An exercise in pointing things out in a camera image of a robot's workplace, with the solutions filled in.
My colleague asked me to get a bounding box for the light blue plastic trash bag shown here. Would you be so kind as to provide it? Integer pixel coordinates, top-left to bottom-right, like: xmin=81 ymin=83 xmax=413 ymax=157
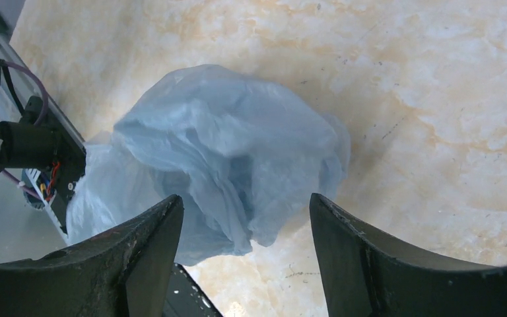
xmin=66 ymin=65 xmax=351 ymax=266

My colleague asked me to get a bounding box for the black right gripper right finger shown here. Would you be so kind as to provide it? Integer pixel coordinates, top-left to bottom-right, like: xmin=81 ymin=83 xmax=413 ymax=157
xmin=309 ymin=194 xmax=507 ymax=316

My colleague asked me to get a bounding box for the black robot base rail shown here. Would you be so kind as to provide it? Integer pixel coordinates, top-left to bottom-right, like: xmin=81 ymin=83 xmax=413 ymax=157
xmin=0 ymin=36 xmax=219 ymax=316

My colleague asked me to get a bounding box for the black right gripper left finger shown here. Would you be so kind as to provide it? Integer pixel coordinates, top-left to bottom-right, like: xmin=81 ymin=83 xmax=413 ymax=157
xmin=0 ymin=195 xmax=184 ymax=316

